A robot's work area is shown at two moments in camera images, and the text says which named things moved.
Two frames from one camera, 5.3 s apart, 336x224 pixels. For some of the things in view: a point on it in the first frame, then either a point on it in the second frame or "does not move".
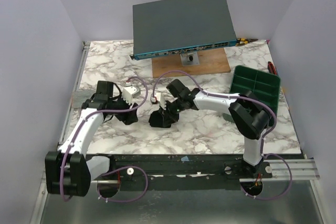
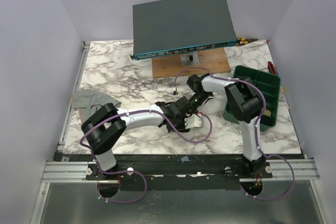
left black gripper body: (122, 103) → (179, 124)
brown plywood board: (211, 61) does not move
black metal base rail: (213, 172) does not move
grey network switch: (187, 24) does not move
